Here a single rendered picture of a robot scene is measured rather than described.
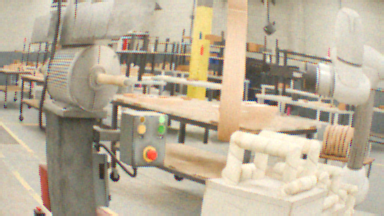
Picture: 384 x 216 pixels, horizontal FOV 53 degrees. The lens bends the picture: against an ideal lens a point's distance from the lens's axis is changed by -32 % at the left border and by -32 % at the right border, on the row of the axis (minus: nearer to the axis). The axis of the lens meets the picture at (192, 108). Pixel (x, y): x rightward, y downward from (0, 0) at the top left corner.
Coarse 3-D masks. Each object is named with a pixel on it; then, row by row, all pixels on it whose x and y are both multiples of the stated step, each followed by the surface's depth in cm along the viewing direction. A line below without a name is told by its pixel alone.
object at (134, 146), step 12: (132, 120) 196; (156, 120) 202; (120, 132) 202; (132, 132) 196; (144, 132) 198; (156, 132) 202; (120, 144) 202; (132, 144) 196; (144, 144) 199; (156, 144) 203; (120, 156) 203; (132, 156) 197; (144, 156) 200; (132, 168) 203
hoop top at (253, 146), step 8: (232, 136) 106; (240, 136) 105; (248, 136) 103; (256, 136) 102; (240, 144) 104; (248, 144) 102; (256, 144) 101; (264, 144) 99; (272, 144) 97; (280, 144) 96; (288, 144) 94; (296, 144) 94; (264, 152) 99; (272, 152) 97; (280, 152) 95; (288, 152) 93; (296, 152) 93
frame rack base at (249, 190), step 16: (208, 192) 109; (224, 192) 106; (240, 192) 102; (256, 192) 99; (272, 192) 99; (304, 192) 97; (320, 192) 97; (208, 208) 109; (224, 208) 105; (240, 208) 101; (256, 208) 98; (272, 208) 94; (288, 208) 90; (304, 208) 93; (320, 208) 98
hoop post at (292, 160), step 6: (288, 156) 93; (294, 156) 93; (288, 162) 93; (294, 162) 93; (288, 168) 93; (294, 168) 93; (288, 174) 93; (294, 174) 93; (282, 180) 94; (288, 180) 93; (294, 180) 94; (282, 186) 94; (282, 192) 94
